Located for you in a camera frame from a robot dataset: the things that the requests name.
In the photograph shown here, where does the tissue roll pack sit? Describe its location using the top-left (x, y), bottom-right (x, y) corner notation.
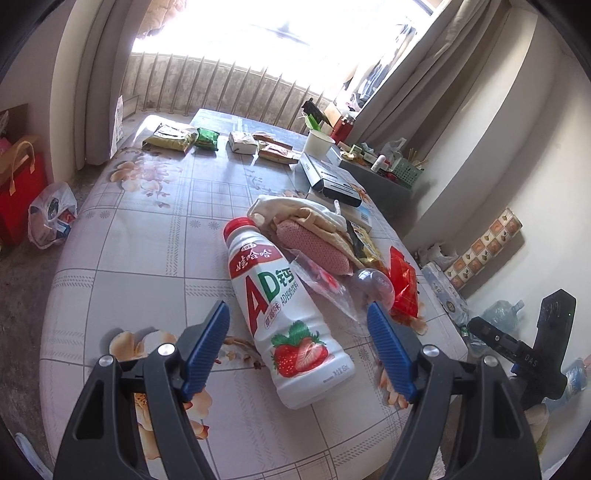
top-left (422, 262), bottom-right (470, 327)

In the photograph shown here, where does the pink knitted sponge cloth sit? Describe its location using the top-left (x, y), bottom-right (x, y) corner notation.
top-left (276, 219), bottom-right (353, 276)

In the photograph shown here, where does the yellow cloth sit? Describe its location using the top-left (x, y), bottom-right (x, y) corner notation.
top-left (246, 195), bottom-right (363, 274)

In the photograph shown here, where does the green plastic basket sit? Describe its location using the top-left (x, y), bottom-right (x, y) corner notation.
top-left (392, 157), bottom-right (423, 188)

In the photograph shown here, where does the grey cabinet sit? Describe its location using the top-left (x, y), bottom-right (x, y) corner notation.
top-left (339, 160), bottom-right (412, 220)

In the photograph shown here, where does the white plastic bag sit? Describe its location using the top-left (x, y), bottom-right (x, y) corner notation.
top-left (28, 182), bottom-right (78, 250)

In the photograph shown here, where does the grey left curtain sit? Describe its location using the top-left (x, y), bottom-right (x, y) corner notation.
top-left (49, 0), bottom-right (149, 181)

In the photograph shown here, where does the floral tablecloth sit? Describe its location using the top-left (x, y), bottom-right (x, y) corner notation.
top-left (38, 108), bottom-right (470, 480)

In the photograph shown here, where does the red snack wrapper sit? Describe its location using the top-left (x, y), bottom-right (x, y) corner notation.
top-left (389, 246), bottom-right (419, 318)

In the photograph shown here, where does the red gift bag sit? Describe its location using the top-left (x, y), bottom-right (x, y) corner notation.
top-left (0, 135), bottom-right (47, 247)

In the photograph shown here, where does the black cable box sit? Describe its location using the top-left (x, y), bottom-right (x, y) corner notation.
top-left (298, 153), bottom-right (362, 207)

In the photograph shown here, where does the yellow green snack pack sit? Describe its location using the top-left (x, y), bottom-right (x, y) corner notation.
top-left (142, 123), bottom-right (197, 153)

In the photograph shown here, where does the grey curtain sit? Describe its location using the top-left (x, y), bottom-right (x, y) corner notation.
top-left (346, 1), bottom-right (510, 150)
top-left (49, 0), bottom-right (149, 181)

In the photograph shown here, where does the large water jug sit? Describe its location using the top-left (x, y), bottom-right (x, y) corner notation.
top-left (468, 300), bottom-right (525, 358)

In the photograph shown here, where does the white AD milk bottle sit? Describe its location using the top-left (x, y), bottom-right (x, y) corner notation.
top-left (222, 217), bottom-right (355, 410)

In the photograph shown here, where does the grey right curtain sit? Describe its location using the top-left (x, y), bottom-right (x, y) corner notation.
top-left (346, 1), bottom-right (510, 150)

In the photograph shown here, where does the patterned paper roll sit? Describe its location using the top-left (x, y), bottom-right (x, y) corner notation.
top-left (445, 208), bottom-right (523, 291)

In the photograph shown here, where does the white small box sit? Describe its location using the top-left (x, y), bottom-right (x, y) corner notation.
top-left (228, 131), bottom-right (259, 155)

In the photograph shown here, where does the white gloved right hand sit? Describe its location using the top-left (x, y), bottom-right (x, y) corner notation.
top-left (525, 403), bottom-right (549, 443)

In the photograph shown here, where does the white lotion bottle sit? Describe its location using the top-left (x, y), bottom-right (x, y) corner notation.
top-left (370, 154), bottom-right (387, 173)

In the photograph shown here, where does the white paper cup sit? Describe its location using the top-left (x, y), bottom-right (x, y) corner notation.
top-left (304, 130), bottom-right (335, 160)

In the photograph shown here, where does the white blue carton box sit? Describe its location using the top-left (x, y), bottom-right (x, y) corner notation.
top-left (307, 190), bottom-right (373, 232)

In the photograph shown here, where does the clear plastic bag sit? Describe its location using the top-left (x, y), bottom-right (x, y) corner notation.
top-left (290, 252), bottom-right (394, 324)

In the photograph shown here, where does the balcony metal railing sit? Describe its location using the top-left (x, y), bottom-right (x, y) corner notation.
top-left (121, 52), bottom-right (334, 133)

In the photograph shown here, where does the orange flat snack pack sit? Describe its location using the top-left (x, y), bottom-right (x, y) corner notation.
top-left (252, 133), bottom-right (301, 165)

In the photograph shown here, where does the red thermos bottle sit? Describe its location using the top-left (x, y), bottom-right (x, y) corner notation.
top-left (331, 113), bottom-right (355, 144)

